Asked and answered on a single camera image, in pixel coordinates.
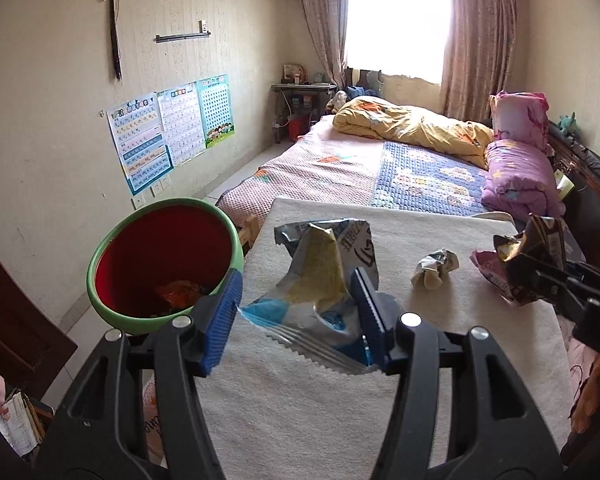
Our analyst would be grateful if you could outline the yellow quilt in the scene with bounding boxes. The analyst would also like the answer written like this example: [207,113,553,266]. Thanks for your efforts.
[332,96,496,171]

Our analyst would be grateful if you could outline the pink printed pillow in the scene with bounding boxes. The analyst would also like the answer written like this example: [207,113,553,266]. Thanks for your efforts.
[489,91,551,154]

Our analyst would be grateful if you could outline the pink snack wrapper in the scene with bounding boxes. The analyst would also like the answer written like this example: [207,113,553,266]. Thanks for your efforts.
[470,247,523,305]

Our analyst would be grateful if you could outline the white plastic bag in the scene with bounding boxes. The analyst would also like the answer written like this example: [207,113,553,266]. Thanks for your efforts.
[141,374,170,467]

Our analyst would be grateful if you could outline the stack of books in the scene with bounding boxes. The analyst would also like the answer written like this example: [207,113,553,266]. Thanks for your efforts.
[0,389,47,457]

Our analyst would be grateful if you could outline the yellow tag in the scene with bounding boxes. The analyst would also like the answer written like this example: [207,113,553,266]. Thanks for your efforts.
[555,172,576,206]

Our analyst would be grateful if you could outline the blue bordered wall poster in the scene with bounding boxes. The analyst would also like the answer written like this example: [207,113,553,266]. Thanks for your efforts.
[106,92,174,197]

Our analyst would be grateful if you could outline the teal stuffed toy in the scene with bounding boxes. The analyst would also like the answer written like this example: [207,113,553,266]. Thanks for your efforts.
[557,112,579,139]

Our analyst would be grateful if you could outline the orange snack wrapper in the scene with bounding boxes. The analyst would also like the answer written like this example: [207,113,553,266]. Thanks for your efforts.
[154,280,216,312]

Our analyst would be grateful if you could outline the black wall rail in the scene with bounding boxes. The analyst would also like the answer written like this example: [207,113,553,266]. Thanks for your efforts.
[154,19,212,44]

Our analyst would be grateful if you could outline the hanging comb with black tassel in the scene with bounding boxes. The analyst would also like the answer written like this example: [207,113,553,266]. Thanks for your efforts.
[98,0,124,82]

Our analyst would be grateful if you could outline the orange floral cloth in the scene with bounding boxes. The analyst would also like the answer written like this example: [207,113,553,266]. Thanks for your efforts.
[569,350,600,437]

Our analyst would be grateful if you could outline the white chart wall poster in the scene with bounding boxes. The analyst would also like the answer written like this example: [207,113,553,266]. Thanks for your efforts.
[156,86,207,168]

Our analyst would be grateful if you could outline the patterned curtain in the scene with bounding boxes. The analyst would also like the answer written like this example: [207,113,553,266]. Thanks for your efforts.
[294,0,352,88]
[439,0,529,122]

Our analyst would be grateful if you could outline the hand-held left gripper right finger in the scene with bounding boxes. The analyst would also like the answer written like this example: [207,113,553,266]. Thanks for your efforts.
[352,266,563,480]

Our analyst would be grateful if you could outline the dark blue clothes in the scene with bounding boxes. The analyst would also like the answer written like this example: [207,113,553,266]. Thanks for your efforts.
[344,67,387,107]

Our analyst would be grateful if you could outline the brown wooden door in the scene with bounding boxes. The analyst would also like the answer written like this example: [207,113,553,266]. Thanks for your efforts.
[0,230,79,403]

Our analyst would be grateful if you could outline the wooden frame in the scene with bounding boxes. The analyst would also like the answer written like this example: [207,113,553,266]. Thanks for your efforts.
[237,214,262,252]

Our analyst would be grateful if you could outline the blue quilted mat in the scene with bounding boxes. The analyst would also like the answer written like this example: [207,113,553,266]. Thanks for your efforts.
[370,141,492,212]

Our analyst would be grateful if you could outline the dark wrapper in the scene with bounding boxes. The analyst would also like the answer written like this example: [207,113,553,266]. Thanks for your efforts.
[494,214,567,307]

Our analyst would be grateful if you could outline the folded pink purple quilt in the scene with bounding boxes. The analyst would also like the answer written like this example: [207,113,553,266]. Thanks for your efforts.
[481,139,567,222]

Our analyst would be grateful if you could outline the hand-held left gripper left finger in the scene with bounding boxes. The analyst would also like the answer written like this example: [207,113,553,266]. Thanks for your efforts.
[32,269,244,480]

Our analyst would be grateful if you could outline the blue and white snack wrapper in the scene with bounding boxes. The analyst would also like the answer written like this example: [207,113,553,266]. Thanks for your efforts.
[240,217,381,375]

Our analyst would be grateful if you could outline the red box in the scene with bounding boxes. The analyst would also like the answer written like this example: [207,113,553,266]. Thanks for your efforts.
[287,115,311,142]

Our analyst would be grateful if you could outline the crumpled small carton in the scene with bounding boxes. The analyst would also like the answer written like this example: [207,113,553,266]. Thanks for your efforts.
[411,247,459,291]

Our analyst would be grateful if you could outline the white wall sockets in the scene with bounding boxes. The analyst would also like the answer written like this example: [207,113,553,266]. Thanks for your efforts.
[131,176,174,209]

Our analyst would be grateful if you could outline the dark wooden headboard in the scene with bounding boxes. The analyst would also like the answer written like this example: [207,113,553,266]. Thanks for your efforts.
[547,120,600,267]

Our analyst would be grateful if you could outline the green bordered wall poster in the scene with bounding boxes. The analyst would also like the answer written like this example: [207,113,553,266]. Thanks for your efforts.
[196,74,236,150]

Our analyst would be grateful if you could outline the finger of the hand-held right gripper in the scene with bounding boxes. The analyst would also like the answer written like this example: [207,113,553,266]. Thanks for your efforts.
[522,254,589,319]

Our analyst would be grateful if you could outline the cream blanket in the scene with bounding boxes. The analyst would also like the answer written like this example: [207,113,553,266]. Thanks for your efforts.
[190,196,575,480]

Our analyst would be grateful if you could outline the small bedside table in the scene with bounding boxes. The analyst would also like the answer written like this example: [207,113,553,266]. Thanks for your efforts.
[271,82,339,145]

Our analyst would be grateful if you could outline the pink bed cover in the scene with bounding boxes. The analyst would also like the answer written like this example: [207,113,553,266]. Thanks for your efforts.
[215,114,388,228]

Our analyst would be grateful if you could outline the green and red basin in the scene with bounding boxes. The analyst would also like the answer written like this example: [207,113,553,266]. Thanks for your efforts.
[86,197,244,337]

